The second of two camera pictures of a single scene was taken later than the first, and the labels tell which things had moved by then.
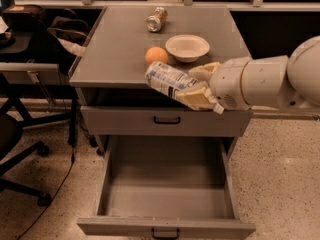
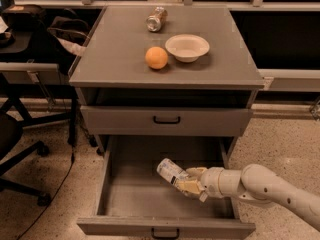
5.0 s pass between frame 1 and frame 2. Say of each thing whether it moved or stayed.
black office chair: stayed
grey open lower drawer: stayed
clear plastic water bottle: moved
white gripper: moved
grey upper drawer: stayed
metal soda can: stayed
